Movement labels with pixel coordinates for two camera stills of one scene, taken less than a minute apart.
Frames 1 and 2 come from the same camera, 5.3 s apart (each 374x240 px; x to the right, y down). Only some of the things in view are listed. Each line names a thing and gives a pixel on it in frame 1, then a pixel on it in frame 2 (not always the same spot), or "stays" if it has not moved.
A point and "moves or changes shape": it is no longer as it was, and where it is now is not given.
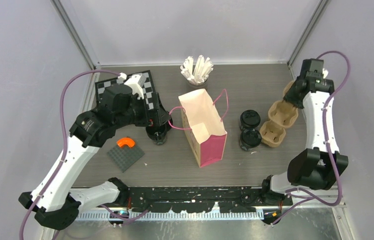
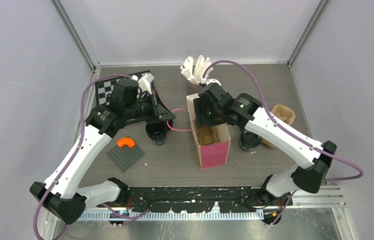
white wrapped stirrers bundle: x=198 y=72 stays
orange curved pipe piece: x=126 y=141 stays
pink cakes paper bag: x=203 y=129 moves or changes shape
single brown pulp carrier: x=271 y=134 moves or changes shape
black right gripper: x=299 y=78 to x=201 y=119
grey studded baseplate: x=125 y=157 stays
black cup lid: x=249 y=138 stays
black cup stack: x=157 y=134 stays
